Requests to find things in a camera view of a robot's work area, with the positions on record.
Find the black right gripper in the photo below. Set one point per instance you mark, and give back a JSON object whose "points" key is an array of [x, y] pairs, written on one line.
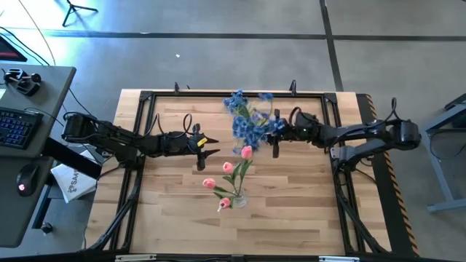
{"points": [[287, 134]]}

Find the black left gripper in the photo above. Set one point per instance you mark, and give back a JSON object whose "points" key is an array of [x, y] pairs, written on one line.
{"points": [[198, 145]]}

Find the blue artificial flower spray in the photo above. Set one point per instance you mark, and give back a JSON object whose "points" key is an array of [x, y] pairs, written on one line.
{"points": [[277, 125], [265, 96], [251, 132], [236, 102]]}

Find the clear cut glass vase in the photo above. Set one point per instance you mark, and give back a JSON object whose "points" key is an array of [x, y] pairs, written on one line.
{"points": [[240, 202], [236, 149]]}

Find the pink artificial tulip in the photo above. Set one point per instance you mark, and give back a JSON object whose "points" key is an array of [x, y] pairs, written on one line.
{"points": [[225, 203], [228, 167], [246, 153]]}

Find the green flower stem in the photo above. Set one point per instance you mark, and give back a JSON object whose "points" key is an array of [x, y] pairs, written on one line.
{"points": [[209, 183]]}

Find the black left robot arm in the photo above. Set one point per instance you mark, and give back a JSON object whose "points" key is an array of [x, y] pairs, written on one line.
{"points": [[109, 136]]}

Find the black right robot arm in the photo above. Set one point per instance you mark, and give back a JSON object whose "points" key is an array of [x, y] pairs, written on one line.
{"points": [[364, 132]]}

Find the white cardboard box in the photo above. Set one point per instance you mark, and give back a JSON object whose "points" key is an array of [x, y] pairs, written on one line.
{"points": [[73, 182]]}

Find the grey desk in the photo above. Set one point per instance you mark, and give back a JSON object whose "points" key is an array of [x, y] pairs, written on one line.
{"points": [[47, 98]]}

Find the black caster wheel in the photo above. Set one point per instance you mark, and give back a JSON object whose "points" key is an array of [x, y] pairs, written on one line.
{"points": [[46, 228]]}

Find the black computer mouse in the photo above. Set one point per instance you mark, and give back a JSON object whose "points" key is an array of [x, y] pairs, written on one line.
{"points": [[27, 178]]}

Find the black keyboard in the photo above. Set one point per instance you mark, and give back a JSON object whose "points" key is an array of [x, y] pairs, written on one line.
{"points": [[16, 127]]}

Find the black clamp tool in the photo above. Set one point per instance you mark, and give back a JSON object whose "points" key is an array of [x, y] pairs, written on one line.
{"points": [[23, 85]]}

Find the black tripod stand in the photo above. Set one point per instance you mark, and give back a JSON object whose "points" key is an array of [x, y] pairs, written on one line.
{"points": [[72, 6]]}

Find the black red device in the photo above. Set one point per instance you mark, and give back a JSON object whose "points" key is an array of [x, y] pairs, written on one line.
{"points": [[9, 51]]}

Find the black frame clamp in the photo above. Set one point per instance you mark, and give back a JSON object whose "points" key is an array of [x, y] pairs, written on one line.
{"points": [[177, 88], [293, 86]]}

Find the black table frame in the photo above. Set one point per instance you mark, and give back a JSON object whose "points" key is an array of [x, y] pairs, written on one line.
{"points": [[145, 96]]}

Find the silver metal bracket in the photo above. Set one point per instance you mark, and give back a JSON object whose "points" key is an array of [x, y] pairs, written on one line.
{"points": [[338, 259], [134, 258]]}

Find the grey metal table frame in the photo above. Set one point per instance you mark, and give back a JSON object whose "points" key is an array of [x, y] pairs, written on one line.
{"points": [[441, 169]]}

